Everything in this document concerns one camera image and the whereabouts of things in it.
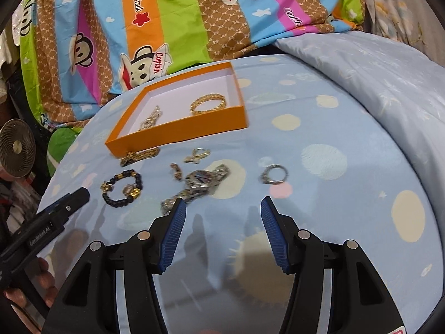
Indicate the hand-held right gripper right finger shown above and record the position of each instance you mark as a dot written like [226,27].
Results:
[274,236]

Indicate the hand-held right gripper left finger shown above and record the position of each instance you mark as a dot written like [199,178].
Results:
[172,236]

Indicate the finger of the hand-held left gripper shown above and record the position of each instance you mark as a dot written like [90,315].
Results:
[71,201]

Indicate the silver metal watch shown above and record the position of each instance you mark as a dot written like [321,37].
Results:
[198,179]

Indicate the small gold hoop earring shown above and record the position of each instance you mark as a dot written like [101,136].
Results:
[176,172]

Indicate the orange shallow box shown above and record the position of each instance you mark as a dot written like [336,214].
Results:
[173,135]

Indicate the person's left hand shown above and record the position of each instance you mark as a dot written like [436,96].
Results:
[47,278]

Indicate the light blue dotted bed sheet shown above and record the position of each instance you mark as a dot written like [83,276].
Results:
[313,188]

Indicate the round desk fan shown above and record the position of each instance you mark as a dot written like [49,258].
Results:
[15,146]

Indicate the white lace cloth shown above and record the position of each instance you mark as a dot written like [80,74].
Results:
[10,41]

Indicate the pale blue quilt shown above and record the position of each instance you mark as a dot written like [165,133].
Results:
[375,87]

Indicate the colourful striped printed blanket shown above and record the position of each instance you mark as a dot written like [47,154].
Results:
[180,14]

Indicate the grey floral cloth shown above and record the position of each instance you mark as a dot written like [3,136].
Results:
[393,10]

